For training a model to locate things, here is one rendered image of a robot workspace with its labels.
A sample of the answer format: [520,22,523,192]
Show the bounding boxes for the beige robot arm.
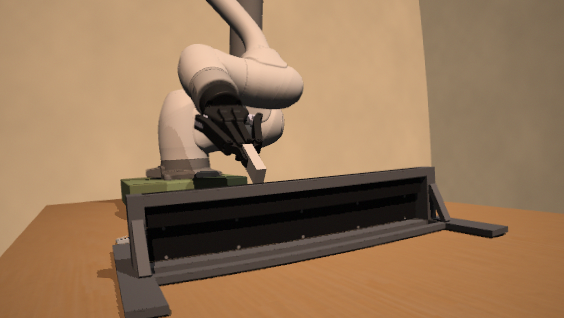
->
[144,0,304,180]

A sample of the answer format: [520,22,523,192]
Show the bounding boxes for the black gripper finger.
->
[232,106,266,183]
[194,106,262,183]

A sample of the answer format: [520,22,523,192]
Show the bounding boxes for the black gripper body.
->
[199,84,249,130]

